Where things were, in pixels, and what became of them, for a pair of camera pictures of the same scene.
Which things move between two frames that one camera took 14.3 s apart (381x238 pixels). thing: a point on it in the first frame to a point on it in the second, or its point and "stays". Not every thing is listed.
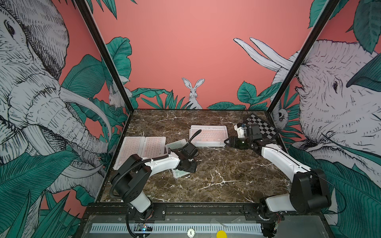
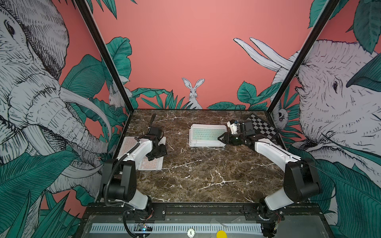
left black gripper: [194, 167] to [163, 151]
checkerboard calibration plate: [268, 130] stays
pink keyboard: [130, 146] stays
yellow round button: [221, 234] stays
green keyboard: [175, 145] to [207, 135]
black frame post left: [87, 14] stays
